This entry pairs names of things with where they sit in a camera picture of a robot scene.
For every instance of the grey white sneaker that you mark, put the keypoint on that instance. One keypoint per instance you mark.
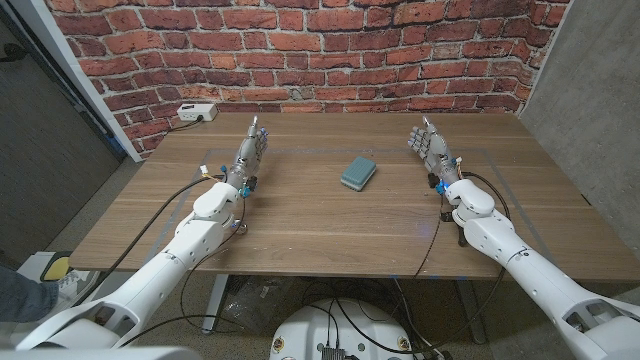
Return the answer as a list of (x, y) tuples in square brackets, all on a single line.
[(75, 285)]

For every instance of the clear plastic bag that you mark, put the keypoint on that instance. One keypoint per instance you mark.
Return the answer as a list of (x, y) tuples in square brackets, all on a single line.
[(255, 305)]

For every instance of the white power strip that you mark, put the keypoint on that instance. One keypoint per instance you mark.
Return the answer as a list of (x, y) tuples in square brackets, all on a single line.
[(196, 112)]

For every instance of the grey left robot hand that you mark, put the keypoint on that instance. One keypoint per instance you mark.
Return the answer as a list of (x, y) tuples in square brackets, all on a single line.
[(247, 155)]

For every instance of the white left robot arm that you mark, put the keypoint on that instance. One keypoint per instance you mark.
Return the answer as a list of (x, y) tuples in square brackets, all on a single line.
[(165, 270)]

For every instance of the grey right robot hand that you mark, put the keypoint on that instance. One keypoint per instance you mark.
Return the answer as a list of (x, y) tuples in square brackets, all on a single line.
[(436, 150)]

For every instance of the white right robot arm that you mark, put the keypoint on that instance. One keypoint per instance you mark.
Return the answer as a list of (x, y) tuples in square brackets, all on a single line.
[(540, 280)]

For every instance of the person's leg in jeans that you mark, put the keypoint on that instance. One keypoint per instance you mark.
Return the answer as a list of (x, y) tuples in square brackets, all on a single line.
[(25, 297)]

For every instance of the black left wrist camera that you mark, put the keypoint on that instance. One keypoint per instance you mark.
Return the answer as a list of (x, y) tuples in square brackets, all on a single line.
[(251, 185)]

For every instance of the white robot torso cover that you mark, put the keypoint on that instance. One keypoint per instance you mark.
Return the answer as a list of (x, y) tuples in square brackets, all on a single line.
[(100, 354)]

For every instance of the yellow black foot pedal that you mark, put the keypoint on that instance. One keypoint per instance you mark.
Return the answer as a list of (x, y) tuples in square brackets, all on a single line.
[(56, 267)]

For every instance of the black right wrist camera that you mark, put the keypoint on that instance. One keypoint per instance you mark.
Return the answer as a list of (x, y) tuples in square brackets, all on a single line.
[(433, 180)]

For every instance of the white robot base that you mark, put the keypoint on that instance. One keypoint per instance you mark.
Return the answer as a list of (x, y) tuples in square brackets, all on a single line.
[(300, 335)]

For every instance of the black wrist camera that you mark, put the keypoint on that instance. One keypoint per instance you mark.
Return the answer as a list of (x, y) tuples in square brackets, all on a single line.
[(433, 180), (251, 185)]

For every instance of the teal ribbed sponge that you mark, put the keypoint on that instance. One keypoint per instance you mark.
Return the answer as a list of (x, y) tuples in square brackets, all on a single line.
[(358, 172)]

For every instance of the brick wall print backdrop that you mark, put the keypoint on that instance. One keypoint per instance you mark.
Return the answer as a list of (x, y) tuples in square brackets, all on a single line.
[(310, 55)]

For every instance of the black grip strengthener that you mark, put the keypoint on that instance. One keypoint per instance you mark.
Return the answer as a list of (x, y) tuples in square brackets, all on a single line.
[(445, 216)]

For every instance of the white door frame post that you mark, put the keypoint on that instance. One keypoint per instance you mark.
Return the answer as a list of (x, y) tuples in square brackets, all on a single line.
[(75, 70)]

